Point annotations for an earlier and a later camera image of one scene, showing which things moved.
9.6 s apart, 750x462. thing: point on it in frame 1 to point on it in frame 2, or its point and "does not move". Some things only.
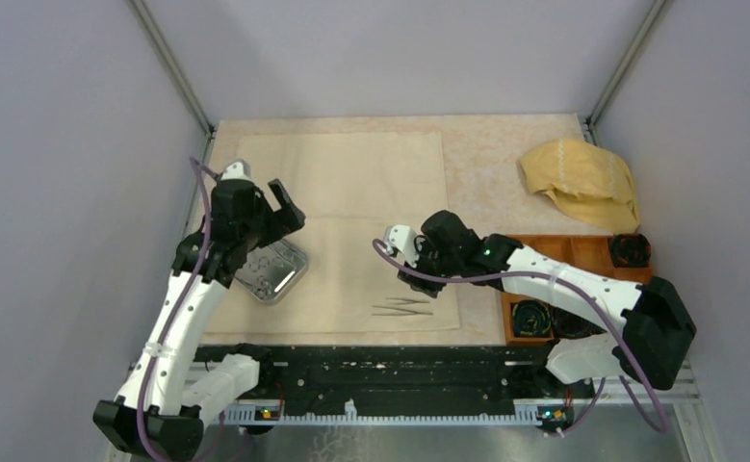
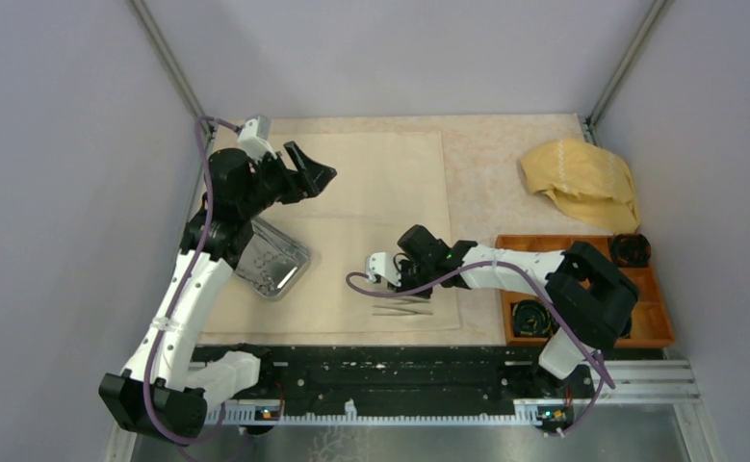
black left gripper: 288,218 to 316,174
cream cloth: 349,188 does not move
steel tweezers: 410,301 does not move
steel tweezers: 406,312 does not move
